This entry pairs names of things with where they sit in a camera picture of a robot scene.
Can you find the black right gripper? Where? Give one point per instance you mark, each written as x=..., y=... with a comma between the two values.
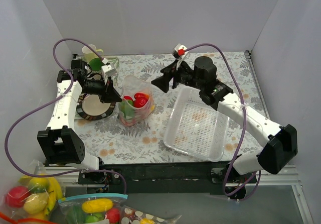
x=173, y=74

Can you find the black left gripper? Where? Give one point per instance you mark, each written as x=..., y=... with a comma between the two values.
x=108, y=89

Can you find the green fake pepper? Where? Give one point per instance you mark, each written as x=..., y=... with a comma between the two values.
x=126, y=107

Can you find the polka dot zip bag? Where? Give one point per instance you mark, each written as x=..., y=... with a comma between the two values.
x=131, y=86

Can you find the white plastic basket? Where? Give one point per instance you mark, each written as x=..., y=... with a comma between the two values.
x=195, y=128

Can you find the red fake tomato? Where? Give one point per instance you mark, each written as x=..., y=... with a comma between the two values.
x=140, y=99

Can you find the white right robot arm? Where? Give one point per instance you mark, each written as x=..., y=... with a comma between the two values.
x=279, y=143

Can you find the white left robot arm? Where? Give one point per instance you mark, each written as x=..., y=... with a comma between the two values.
x=78, y=93

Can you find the blue zip bag of fruit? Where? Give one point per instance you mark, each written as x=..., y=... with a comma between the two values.
x=92, y=208

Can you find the polka dot spare bag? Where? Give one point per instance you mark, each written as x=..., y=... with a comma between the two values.
x=131, y=215

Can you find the bag of yellow fruit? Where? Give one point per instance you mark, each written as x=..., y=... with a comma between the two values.
x=33, y=197

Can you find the round black rimmed plate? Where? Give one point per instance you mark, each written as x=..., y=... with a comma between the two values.
x=89, y=107

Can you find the floral tray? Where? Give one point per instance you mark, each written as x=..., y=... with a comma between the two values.
x=97, y=75

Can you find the floral mug green inside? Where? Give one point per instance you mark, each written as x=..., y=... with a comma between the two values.
x=96, y=64

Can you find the pale yellow mug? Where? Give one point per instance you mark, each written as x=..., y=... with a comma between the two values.
x=90, y=55

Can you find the floral table mat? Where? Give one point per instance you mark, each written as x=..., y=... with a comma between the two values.
x=110, y=140

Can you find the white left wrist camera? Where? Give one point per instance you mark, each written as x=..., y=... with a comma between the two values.
x=108, y=70

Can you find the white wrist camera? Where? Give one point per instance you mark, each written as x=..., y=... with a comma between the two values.
x=108, y=70
x=179, y=51

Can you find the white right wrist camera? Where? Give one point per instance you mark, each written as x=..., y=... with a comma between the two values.
x=179, y=51

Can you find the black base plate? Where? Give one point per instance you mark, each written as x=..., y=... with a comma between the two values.
x=181, y=177

